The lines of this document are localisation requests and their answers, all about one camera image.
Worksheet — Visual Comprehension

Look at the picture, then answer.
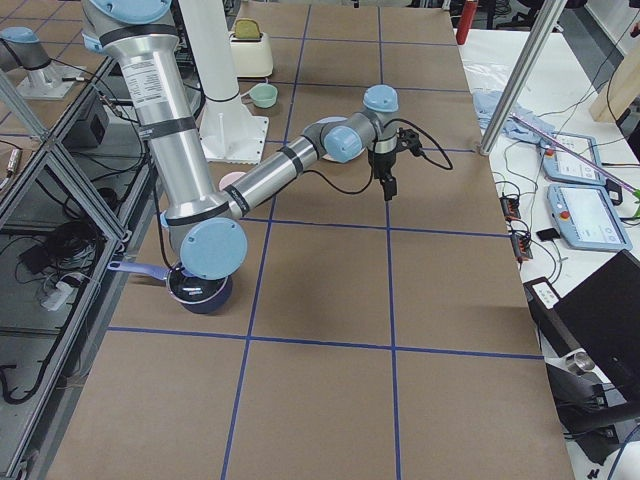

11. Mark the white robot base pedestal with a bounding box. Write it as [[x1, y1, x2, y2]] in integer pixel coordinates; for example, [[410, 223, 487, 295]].
[[179, 0, 269, 164]]

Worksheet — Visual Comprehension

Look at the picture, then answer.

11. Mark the black laptop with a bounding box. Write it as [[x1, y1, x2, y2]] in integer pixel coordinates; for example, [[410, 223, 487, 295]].
[[524, 250, 639, 401]]

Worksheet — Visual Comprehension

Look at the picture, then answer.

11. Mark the dark blue pot with lid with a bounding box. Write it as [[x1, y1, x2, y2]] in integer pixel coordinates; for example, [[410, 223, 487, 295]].
[[107, 261, 233, 314]]

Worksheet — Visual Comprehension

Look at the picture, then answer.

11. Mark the aluminium frame post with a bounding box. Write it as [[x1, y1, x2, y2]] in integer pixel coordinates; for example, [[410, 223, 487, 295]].
[[478, 0, 567, 156]]

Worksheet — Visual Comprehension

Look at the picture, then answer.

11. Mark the pink bowl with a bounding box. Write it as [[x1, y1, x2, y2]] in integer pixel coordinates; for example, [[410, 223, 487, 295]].
[[218, 171, 245, 191]]

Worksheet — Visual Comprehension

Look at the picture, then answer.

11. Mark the cream toaster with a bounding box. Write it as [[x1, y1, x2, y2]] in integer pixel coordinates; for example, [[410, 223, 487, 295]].
[[229, 18, 274, 78]]

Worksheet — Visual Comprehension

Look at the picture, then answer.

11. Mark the far teach pendant tablet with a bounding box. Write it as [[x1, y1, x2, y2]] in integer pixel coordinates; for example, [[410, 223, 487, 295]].
[[538, 132, 605, 186]]

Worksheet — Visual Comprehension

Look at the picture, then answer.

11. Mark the blue cloth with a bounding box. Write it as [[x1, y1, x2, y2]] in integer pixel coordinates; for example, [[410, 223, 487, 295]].
[[472, 90, 555, 144]]

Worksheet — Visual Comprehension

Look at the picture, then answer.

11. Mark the green bowl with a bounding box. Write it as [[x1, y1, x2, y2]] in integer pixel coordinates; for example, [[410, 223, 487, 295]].
[[241, 83, 278, 109]]

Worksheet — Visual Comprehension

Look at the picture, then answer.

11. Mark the near teach pendant tablet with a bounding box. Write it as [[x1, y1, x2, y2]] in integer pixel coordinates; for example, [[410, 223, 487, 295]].
[[546, 183, 633, 252]]

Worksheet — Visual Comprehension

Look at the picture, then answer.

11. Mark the blue plate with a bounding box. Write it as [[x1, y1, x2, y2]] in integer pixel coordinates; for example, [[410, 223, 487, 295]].
[[316, 116, 347, 124]]

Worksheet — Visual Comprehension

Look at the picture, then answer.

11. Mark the clear plastic bag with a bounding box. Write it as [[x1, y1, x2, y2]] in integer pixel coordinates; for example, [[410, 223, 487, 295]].
[[462, 60, 512, 93]]

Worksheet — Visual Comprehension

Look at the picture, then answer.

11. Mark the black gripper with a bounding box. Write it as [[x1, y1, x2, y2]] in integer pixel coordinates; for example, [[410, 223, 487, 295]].
[[367, 128, 423, 201]]

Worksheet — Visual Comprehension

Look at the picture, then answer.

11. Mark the teach pendant tablet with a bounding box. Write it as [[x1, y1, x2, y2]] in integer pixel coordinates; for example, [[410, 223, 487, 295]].
[[546, 183, 633, 252], [538, 132, 605, 186]]

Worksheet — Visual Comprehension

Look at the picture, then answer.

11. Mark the red cylinder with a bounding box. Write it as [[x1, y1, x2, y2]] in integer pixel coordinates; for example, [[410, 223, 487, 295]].
[[456, 0, 478, 45]]

